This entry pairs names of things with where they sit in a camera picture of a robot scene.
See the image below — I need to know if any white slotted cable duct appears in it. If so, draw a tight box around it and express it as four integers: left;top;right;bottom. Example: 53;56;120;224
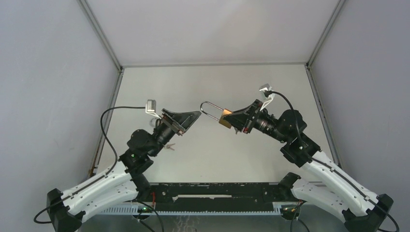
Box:
102;204;282;216

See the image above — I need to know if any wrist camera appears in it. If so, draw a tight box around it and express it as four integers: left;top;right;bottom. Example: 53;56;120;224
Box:
259;84;275;111
145;99;160;118

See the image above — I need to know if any black right camera cable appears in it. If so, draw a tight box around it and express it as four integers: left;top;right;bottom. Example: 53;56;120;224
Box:
265;91;400;232

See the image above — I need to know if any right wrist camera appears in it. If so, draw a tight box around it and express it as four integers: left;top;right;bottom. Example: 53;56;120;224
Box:
259;84;275;111

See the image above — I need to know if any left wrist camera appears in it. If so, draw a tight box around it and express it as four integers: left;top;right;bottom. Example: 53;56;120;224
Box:
145;99;160;118

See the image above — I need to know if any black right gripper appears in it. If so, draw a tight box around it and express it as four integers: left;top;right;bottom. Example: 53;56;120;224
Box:
222;99;289;144

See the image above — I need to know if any long shackle brass padlock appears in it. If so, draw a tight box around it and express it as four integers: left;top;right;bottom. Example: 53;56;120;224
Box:
200;101;234;130

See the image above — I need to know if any short shackle brass padlock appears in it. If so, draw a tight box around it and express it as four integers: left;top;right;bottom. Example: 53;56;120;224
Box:
149;118;161;128

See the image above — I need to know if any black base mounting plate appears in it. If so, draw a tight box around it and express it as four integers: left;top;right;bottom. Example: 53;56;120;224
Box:
134;182;298;213

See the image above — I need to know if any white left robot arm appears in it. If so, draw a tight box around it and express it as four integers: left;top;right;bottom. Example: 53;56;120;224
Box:
46;109;201;232

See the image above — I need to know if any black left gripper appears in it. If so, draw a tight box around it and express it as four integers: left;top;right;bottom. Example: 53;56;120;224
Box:
148;109;201;158

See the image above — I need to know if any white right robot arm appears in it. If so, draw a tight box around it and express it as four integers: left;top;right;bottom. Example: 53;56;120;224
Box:
221;100;393;232

